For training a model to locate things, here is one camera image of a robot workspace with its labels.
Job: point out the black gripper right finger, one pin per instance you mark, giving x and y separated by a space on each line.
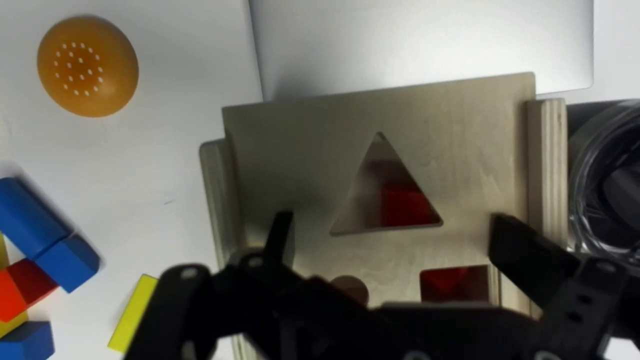
530 256

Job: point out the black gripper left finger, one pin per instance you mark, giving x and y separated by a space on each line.
280 237

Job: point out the wooden shape sorter box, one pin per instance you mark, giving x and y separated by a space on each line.
400 172

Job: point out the clear bottle with black cap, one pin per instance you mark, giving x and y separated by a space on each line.
607 181

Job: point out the flat yellow block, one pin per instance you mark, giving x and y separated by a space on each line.
132 313

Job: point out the long blue block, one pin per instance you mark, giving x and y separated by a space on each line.
46 231

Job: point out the silver Dell laptop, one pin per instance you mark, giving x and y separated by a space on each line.
426 41

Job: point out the orange dome with dots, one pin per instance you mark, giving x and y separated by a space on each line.
86 64

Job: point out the red block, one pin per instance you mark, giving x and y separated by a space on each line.
23 288

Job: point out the short blue block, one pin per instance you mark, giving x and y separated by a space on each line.
23 340

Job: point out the yellow arch block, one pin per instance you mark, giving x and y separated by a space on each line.
11 324

